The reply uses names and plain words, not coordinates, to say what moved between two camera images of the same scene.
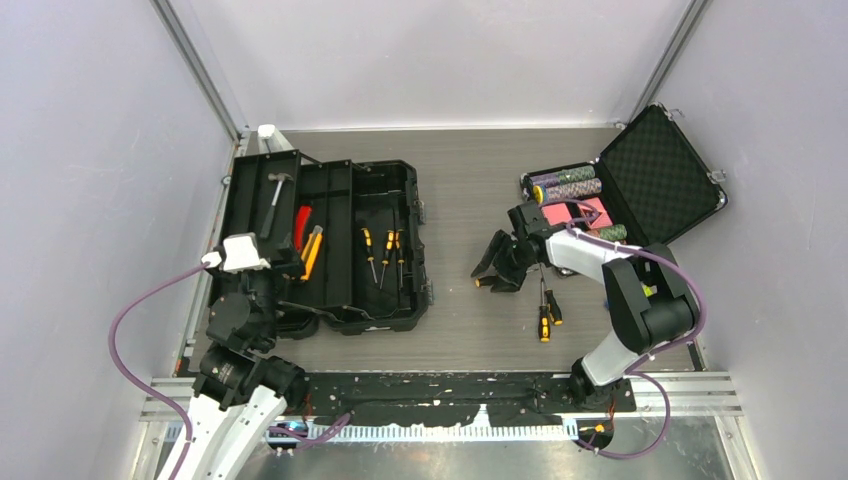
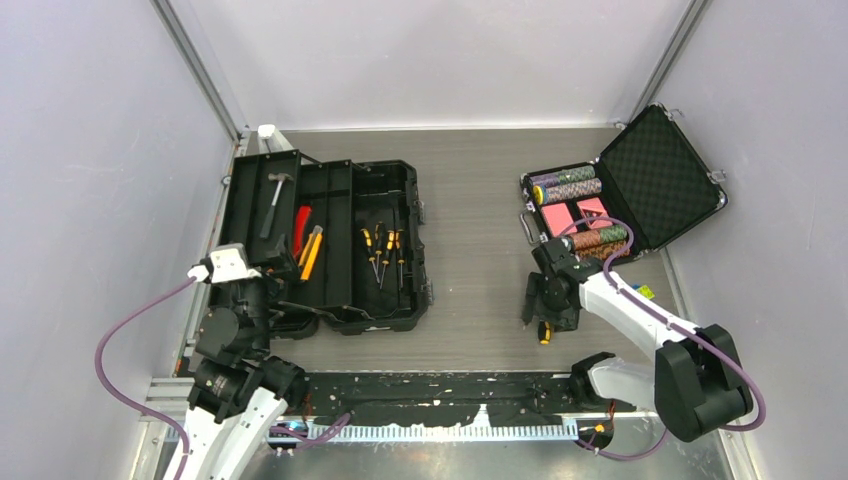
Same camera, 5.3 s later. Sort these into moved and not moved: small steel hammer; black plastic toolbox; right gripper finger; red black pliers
Moved: right gripper finger
Not moved: small steel hammer; black plastic toolbox; red black pliers
